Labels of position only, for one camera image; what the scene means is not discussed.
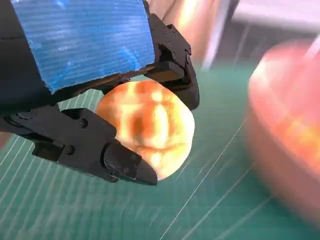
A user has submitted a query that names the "pink bowl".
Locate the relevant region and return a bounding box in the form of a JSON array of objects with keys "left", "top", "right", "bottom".
[{"left": 246, "top": 41, "right": 320, "bottom": 226}]

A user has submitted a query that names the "bare left hand, blue tape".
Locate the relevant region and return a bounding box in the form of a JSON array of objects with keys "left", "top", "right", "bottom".
[{"left": 0, "top": 0, "right": 201, "bottom": 186}]

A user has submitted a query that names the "green cutting mat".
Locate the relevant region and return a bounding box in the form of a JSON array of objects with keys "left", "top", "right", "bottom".
[{"left": 0, "top": 69, "right": 320, "bottom": 240}]

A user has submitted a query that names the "round toy bread bun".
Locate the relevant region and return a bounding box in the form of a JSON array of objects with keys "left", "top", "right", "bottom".
[{"left": 94, "top": 79, "right": 196, "bottom": 182}]

